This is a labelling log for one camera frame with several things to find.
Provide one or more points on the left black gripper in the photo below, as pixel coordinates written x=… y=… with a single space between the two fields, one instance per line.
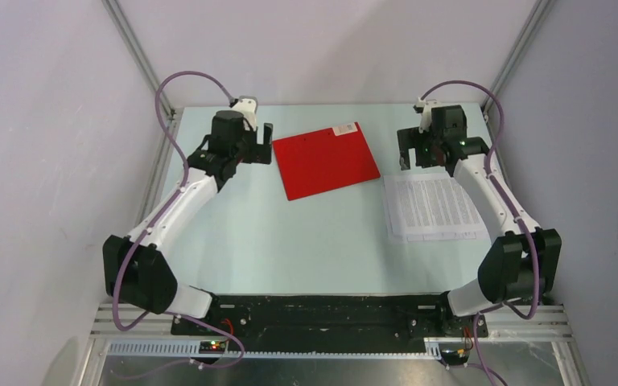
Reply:
x=259 y=153

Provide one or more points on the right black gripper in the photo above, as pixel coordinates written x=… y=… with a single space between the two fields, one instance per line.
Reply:
x=412 y=138

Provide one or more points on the printed paper sheets stack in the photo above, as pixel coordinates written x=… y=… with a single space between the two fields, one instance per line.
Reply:
x=429 y=207

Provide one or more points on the red black folder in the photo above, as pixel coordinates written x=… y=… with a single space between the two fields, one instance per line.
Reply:
x=324 y=160

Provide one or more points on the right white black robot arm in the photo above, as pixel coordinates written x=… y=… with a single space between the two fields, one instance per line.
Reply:
x=520 y=266

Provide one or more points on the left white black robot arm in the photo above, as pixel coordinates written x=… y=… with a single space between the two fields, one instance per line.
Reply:
x=137 y=266

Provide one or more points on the right small controller board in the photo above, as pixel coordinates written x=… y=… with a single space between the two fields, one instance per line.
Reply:
x=454 y=357

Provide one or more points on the small controller board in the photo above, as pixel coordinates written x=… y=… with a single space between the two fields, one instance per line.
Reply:
x=213 y=347
x=454 y=357

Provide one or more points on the left small controller board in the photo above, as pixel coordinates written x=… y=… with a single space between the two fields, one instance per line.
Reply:
x=213 y=347

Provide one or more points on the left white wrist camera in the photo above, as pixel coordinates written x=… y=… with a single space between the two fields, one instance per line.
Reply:
x=248 y=106

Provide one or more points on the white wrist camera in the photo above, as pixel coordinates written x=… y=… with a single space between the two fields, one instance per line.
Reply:
x=248 y=106
x=424 y=108

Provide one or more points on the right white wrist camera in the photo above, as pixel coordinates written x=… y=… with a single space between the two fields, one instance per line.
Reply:
x=424 y=108

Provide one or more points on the left aluminium corner post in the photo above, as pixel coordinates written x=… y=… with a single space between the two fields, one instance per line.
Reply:
x=131 y=41

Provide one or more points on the aluminium corner post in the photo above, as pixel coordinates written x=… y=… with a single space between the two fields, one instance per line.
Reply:
x=533 y=23
x=131 y=41

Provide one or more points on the right aluminium corner post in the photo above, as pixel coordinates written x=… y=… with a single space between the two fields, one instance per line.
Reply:
x=533 y=23

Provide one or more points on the white slotted cable duct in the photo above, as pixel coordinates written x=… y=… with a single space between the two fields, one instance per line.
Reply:
x=189 y=349

